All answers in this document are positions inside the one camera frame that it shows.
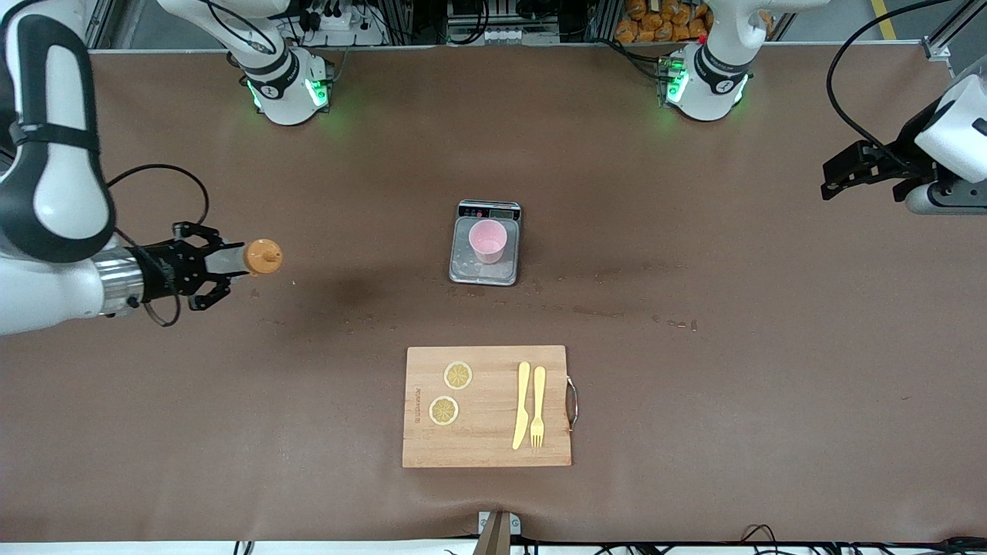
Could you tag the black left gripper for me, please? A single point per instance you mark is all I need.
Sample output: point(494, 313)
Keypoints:
point(899, 155)

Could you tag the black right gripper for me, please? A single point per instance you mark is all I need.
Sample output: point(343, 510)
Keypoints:
point(161, 272)

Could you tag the sauce bottle with orange cap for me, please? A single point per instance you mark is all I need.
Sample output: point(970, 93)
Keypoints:
point(262, 258)

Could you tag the pink plastic cup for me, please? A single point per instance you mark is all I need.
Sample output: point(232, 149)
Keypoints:
point(487, 240)

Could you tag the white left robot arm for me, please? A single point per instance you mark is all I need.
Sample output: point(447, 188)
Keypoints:
point(713, 81)

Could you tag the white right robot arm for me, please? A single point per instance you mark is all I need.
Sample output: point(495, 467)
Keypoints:
point(58, 177)

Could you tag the silver digital kitchen scale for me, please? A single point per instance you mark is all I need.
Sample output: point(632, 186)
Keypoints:
point(463, 270)

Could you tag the pile of orange packets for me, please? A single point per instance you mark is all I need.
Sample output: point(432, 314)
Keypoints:
point(663, 19)

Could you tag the lemon slice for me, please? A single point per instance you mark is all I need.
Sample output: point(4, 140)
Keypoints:
point(443, 410)
point(458, 375)

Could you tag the white power strip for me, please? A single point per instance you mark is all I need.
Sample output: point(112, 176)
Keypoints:
point(339, 23)

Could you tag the wooden cutting board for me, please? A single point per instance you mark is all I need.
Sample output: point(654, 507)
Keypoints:
point(486, 447)

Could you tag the yellow plastic knife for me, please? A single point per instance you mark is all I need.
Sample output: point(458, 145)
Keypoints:
point(522, 408)

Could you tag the yellow plastic fork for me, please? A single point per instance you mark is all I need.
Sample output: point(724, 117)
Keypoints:
point(538, 401)

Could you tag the aluminium frame post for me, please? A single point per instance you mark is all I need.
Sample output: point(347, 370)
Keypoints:
point(952, 31)
point(100, 27)

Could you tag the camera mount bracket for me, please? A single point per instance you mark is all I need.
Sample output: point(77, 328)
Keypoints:
point(497, 532)

